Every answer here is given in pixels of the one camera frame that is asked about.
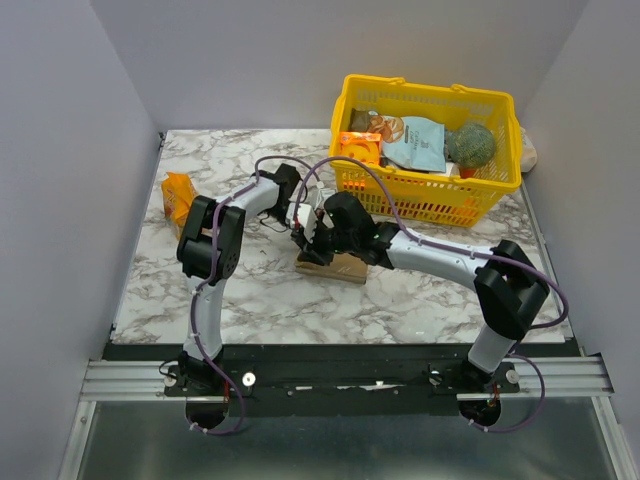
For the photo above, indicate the green round melon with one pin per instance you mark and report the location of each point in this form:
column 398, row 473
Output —
column 471, row 146

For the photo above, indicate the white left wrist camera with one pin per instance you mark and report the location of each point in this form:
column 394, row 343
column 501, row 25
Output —
column 316, row 195

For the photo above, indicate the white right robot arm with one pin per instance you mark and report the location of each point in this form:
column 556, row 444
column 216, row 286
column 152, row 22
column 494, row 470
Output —
column 510, row 290

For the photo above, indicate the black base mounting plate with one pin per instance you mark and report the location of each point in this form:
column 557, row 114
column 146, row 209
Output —
column 338, row 380

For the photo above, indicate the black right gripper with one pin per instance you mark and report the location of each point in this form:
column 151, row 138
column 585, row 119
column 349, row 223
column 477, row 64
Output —
column 320, row 240

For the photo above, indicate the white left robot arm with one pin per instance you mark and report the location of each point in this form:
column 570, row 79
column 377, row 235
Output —
column 209, row 252

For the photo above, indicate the brown cardboard express box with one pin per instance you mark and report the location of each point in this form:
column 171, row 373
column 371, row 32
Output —
column 343, row 267

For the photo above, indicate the yellow plastic shopping basket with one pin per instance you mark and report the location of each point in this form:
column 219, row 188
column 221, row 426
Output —
column 427, row 196

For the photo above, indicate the dark brown packet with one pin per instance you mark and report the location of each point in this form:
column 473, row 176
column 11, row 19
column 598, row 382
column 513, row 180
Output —
column 359, row 120

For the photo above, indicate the light blue snack pouch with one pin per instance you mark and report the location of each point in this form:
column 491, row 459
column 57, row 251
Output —
column 415, row 143

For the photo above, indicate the white bag behind basket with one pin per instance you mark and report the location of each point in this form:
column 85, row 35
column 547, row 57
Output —
column 529, row 156

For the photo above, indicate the orange snack box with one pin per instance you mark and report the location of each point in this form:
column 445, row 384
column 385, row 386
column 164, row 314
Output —
column 362, row 146

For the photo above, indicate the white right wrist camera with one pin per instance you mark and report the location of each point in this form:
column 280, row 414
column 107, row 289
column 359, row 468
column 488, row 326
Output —
column 306, row 218

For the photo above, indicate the orange snack bag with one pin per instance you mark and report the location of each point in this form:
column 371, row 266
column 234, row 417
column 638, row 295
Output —
column 178, row 194

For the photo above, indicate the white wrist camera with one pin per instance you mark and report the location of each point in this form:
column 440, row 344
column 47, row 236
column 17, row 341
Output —
column 316, row 195
column 306, row 218

